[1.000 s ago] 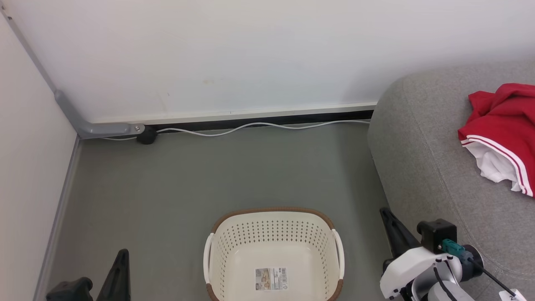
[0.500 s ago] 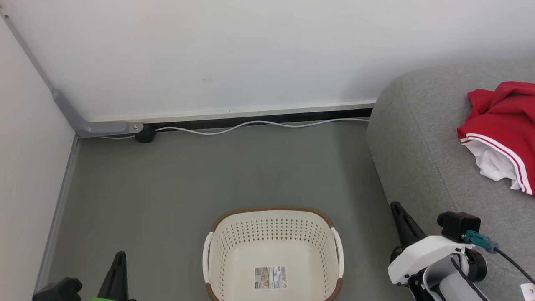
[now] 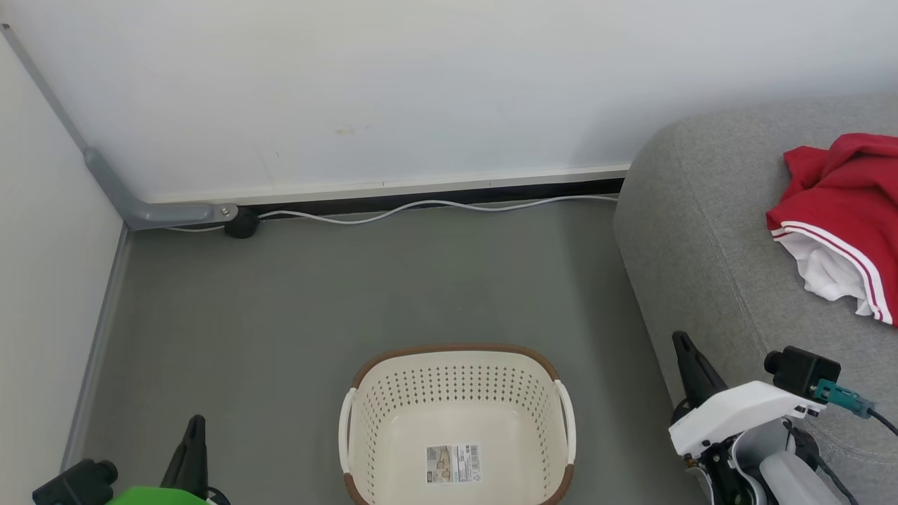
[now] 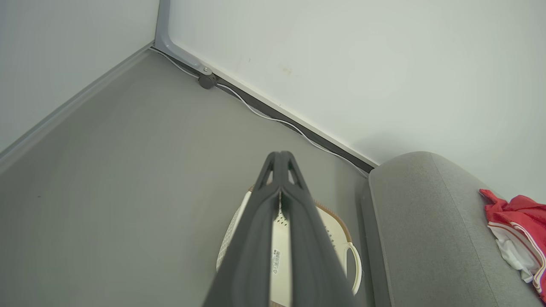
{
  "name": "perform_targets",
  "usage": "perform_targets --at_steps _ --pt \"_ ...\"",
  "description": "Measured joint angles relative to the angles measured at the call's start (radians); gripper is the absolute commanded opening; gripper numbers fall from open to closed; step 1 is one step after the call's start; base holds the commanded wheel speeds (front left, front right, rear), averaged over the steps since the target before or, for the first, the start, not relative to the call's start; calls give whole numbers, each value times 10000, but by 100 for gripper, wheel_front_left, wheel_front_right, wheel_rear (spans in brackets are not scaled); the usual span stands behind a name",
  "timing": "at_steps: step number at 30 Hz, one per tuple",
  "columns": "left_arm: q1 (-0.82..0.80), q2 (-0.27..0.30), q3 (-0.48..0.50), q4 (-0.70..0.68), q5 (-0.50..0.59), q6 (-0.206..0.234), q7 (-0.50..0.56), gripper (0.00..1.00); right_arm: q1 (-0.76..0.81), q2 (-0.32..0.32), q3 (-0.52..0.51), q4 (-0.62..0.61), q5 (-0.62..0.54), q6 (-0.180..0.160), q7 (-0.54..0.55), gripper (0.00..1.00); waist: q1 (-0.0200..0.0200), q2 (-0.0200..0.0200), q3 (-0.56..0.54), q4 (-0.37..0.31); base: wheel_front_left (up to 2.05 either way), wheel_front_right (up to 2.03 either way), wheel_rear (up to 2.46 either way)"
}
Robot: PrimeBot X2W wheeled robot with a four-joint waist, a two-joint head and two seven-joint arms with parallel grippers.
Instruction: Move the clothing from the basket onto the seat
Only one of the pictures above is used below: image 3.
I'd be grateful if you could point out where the red and white garment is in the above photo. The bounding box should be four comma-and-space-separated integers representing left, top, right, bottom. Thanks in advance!
764, 131, 898, 328

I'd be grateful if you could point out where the white skirting board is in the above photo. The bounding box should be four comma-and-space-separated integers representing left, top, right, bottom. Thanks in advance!
146, 164, 631, 205

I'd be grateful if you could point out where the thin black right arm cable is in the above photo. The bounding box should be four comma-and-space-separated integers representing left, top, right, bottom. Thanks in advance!
784, 419, 862, 505

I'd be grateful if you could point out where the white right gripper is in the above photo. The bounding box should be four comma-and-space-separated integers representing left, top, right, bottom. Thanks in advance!
668, 330, 829, 461

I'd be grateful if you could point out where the grey fabric sofa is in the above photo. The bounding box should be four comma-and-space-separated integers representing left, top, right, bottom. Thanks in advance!
613, 94, 898, 505

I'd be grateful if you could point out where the white floor cable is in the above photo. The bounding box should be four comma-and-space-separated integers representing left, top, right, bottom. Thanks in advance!
163, 196, 620, 233

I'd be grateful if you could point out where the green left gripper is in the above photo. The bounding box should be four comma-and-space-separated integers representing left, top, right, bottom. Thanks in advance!
104, 414, 213, 505

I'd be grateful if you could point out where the black round floor plug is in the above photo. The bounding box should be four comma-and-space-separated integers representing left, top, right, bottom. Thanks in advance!
224, 205, 261, 240

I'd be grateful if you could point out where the grey skirting strip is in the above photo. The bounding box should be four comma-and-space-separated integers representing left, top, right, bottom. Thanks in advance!
59, 223, 132, 472

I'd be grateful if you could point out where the printed basket label sticker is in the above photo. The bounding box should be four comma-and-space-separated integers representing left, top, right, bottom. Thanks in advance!
425, 443, 483, 485

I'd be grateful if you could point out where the cream brown-rimmed laundry basket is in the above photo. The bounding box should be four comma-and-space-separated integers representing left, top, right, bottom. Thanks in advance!
338, 342, 578, 505

